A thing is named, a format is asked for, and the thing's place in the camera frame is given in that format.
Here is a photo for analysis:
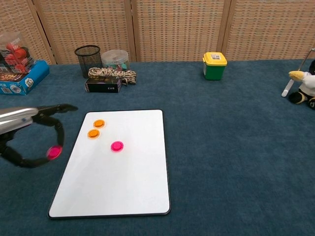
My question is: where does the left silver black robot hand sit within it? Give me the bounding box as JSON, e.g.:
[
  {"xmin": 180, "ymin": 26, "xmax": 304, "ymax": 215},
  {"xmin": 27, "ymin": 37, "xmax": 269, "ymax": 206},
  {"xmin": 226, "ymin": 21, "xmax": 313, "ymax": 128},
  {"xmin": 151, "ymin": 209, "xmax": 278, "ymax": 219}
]
[{"xmin": 0, "ymin": 103, "xmax": 79, "ymax": 169}]

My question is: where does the pink disc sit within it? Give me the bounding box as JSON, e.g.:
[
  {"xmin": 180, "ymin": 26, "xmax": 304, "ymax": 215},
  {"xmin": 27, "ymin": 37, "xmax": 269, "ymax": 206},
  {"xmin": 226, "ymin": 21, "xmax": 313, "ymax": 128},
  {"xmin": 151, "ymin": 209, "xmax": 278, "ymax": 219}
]
[
  {"xmin": 110, "ymin": 141, "xmax": 125, "ymax": 152},
  {"xmin": 46, "ymin": 145, "xmax": 63, "ymax": 160}
]

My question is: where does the white rectangular board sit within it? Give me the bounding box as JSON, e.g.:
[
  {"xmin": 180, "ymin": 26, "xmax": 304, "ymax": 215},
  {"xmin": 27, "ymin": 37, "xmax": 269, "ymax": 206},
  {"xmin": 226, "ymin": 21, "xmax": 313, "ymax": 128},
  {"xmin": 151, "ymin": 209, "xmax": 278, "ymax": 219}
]
[{"xmin": 48, "ymin": 109, "xmax": 171, "ymax": 219}]

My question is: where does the blue printed cardboard box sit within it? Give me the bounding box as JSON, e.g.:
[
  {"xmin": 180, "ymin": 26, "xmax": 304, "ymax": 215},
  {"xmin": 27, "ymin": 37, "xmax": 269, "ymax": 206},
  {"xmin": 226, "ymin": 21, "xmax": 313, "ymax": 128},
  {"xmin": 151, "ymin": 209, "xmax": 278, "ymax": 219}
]
[{"xmin": 0, "ymin": 60, "xmax": 50, "ymax": 96}]

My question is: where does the clear box with red items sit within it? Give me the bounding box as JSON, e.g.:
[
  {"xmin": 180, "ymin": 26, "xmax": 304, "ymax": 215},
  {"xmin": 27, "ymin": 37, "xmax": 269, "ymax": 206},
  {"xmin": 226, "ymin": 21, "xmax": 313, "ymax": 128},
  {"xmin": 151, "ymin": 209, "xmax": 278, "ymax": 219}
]
[{"xmin": 0, "ymin": 31, "xmax": 37, "ymax": 74}]

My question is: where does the black mesh pen cup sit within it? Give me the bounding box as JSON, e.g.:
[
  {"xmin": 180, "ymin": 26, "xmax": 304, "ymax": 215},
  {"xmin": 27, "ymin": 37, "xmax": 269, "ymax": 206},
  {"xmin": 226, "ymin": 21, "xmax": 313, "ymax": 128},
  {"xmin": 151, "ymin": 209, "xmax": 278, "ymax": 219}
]
[{"xmin": 74, "ymin": 45, "xmax": 101, "ymax": 79}]

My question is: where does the small black cardboard box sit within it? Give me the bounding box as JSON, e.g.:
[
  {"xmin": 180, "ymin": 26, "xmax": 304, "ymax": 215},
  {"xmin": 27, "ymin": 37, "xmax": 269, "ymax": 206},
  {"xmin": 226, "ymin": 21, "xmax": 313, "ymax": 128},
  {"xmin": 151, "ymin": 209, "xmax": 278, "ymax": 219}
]
[{"xmin": 84, "ymin": 75, "xmax": 123, "ymax": 94}]

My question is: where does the clear jar of coloured clips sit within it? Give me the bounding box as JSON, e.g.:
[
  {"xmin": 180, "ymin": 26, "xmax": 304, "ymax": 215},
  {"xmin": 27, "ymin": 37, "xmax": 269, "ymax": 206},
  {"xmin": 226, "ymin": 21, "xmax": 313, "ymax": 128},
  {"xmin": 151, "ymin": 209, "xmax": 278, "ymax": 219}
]
[{"xmin": 101, "ymin": 49, "xmax": 130, "ymax": 72}]

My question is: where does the woven wooden folding screen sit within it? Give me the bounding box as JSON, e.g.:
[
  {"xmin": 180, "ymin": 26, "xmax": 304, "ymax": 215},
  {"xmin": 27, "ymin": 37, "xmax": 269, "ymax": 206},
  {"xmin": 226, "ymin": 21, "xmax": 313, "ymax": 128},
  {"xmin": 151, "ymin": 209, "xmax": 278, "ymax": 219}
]
[{"xmin": 0, "ymin": 0, "xmax": 315, "ymax": 65}]

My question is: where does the yellow-lidded green container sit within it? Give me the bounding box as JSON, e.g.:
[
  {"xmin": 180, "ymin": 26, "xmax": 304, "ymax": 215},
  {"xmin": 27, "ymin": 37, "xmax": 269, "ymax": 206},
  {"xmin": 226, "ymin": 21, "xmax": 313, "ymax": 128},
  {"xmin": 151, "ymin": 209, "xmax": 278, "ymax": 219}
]
[{"xmin": 202, "ymin": 52, "xmax": 228, "ymax": 81}]

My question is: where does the blue table cloth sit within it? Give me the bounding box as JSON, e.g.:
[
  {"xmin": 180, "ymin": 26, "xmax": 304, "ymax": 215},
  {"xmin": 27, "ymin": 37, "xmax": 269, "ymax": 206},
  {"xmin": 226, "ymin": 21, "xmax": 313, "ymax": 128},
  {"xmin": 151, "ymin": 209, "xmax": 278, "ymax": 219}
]
[{"xmin": 0, "ymin": 59, "xmax": 315, "ymax": 236}]

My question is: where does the plush toy on swing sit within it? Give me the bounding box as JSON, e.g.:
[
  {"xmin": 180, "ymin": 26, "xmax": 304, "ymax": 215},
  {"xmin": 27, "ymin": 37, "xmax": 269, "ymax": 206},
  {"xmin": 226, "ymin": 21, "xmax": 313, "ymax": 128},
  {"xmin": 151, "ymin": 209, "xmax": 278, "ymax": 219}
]
[{"xmin": 281, "ymin": 48, "xmax": 315, "ymax": 98}]

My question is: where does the black and white plush toy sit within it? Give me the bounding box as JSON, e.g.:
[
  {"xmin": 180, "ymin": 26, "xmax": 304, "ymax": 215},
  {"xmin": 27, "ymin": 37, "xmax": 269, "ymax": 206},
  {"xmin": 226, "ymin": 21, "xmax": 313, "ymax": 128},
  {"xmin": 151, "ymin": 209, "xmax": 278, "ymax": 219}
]
[{"xmin": 287, "ymin": 59, "xmax": 315, "ymax": 109}]

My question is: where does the braided rope bundle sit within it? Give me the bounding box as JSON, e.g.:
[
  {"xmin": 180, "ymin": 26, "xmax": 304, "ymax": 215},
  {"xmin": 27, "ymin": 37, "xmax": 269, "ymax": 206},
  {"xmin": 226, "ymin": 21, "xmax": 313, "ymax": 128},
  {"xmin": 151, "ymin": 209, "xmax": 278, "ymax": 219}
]
[{"xmin": 88, "ymin": 67, "xmax": 137, "ymax": 86}]

